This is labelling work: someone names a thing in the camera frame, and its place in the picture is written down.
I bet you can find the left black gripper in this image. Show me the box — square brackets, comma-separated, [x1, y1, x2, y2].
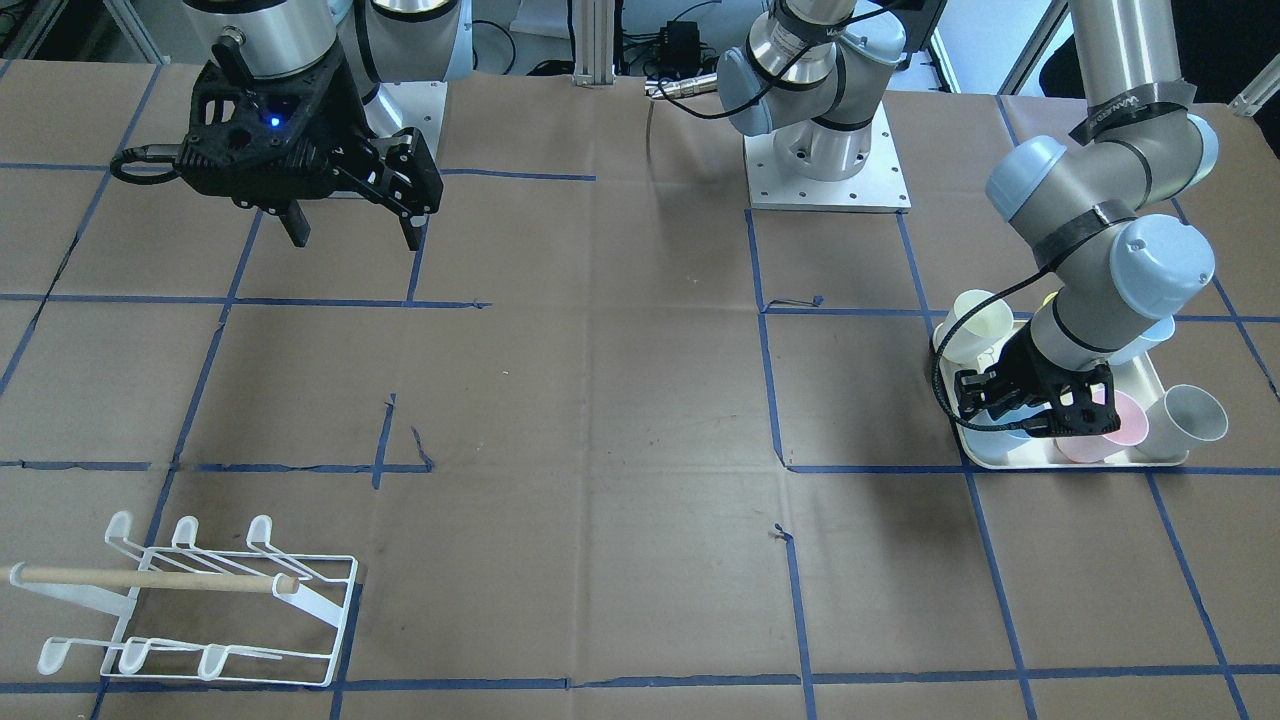
[954, 327, 1103, 430]

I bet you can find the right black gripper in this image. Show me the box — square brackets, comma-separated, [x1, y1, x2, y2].
[180, 45, 444, 252]

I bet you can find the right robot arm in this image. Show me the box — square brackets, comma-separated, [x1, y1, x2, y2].
[173, 1, 474, 251]

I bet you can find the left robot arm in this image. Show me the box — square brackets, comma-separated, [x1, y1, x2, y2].
[716, 1, 1219, 438]

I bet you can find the pink plastic cup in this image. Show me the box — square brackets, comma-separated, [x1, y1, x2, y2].
[1053, 389, 1149, 462]

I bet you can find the pale green plastic cup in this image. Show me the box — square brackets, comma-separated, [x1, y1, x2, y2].
[934, 290, 1014, 366]

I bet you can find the grey plastic cup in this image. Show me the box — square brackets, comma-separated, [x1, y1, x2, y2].
[1135, 384, 1230, 462]

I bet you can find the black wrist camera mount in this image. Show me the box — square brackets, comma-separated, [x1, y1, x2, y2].
[1025, 363, 1123, 438]

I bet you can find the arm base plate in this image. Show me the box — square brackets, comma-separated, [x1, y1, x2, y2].
[744, 105, 913, 213]
[351, 81, 448, 190]

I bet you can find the black braided cable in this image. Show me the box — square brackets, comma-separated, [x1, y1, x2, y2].
[932, 263, 1061, 441]

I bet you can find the aluminium frame post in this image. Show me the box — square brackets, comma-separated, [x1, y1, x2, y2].
[568, 0, 620, 87]

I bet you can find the white wire cup rack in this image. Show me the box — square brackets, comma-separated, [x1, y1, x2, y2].
[6, 511, 360, 688]

